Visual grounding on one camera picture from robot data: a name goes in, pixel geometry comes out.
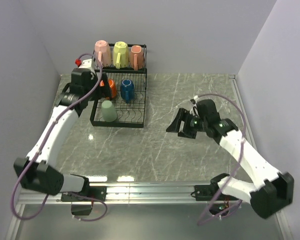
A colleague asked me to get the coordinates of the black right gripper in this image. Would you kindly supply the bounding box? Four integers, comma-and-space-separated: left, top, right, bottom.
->
165, 108, 208, 140

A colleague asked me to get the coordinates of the pale pink mug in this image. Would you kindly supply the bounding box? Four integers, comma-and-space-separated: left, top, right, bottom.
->
94, 40, 112, 67

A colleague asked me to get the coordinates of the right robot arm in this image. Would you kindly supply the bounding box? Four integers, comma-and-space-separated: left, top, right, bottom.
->
166, 97, 294, 219

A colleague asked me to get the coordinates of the salmon floral mug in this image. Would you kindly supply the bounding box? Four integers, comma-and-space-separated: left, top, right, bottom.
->
129, 45, 145, 71

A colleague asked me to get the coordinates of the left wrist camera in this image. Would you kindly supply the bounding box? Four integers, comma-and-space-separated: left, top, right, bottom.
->
75, 58, 95, 72

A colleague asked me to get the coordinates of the purple cable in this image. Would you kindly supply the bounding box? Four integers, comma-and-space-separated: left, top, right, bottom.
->
10, 52, 109, 222
196, 93, 248, 226

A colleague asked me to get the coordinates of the aluminium mounting rail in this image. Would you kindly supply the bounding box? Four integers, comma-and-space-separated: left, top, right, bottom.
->
6, 182, 292, 240

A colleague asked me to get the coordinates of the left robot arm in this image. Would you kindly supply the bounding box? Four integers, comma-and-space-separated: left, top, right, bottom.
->
13, 68, 111, 201

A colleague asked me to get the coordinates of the light green tumbler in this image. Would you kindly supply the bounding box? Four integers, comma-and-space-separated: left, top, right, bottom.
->
101, 100, 118, 122

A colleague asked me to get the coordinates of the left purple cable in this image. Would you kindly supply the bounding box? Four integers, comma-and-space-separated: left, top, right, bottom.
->
10, 52, 109, 222

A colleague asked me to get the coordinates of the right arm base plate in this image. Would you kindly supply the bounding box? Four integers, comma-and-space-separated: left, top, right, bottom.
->
194, 184, 219, 202

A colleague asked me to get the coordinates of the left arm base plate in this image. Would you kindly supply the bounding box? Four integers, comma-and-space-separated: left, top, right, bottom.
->
60, 186, 107, 202

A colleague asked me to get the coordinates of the black wire dish rack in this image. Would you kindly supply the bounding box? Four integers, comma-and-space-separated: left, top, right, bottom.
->
89, 43, 148, 129

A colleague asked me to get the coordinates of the yellow-green faceted mug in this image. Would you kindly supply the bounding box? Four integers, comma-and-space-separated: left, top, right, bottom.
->
112, 41, 129, 69

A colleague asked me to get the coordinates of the orange mug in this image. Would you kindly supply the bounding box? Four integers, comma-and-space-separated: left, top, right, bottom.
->
108, 78, 117, 99

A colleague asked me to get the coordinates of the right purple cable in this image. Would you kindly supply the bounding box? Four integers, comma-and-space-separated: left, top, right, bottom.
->
196, 93, 248, 226

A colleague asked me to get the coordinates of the blue mug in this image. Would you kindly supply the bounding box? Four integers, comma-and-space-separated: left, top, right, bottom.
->
120, 79, 135, 104

